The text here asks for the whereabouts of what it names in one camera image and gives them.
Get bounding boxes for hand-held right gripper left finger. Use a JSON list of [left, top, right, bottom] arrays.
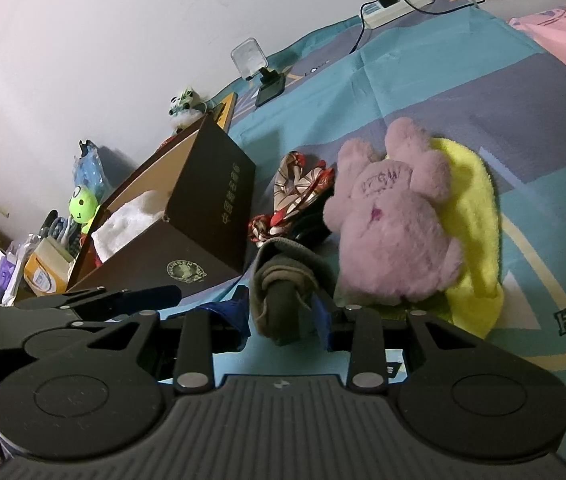
[[70, 285, 252, 395]]

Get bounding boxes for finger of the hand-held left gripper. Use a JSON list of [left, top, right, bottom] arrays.
[[0, 284, 182, 323]]

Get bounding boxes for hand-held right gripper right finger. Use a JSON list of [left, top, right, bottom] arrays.
[[310, 290, 474, 392]]

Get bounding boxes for grey sock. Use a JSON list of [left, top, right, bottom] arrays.
[[252, 238, 336, 347]]

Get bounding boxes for brown cardboard box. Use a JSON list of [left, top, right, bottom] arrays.
[[67, 113, 257, 302]]

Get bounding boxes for pink plush bunny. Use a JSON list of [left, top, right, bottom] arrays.
[[323, 117, 464, 306]]

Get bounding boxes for yellow towel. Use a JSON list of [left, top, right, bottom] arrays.
[[363, 136, 507, 340]]

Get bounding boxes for clear plastic bags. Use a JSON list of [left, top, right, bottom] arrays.
[[0, 237, 34, 307]]

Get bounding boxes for yellow carton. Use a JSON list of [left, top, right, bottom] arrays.
[[24, 236, 76, 297]]

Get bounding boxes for white fluffy cloth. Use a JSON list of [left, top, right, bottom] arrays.
[[91, 190, 170, 264]]

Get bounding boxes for black sock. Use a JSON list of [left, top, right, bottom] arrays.
[[290, 205, 334, 248]]

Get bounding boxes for green frog plush toy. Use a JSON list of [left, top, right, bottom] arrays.
[[68, 184, 102, 235]]

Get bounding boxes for red patterned scarf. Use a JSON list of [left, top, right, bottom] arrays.
[[248, 151, 337, 249]]

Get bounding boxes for blue plush toy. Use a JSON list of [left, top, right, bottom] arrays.
[[72, 139, 108, 202]]

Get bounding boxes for panda plush toy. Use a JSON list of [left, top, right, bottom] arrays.
[[167, 88, 208, 135]]

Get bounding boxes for yellow framed tablet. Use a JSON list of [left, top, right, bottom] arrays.
[[212, 92, 240, 133]]

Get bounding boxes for clear square mirror stand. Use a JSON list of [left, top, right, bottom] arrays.
[[231, 36, 274, 83]]

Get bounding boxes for blue printed bedsheet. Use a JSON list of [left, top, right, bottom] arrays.
[[160, 0, 566, 480]]

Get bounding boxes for white power strip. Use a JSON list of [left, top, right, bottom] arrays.
[[362, 0, 436, 30]]

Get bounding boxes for pink cloth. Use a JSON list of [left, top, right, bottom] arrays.
[[507, 0, 566, 88]]

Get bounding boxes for black cable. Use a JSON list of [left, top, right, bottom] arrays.
[[349, 0, 486, 56]]

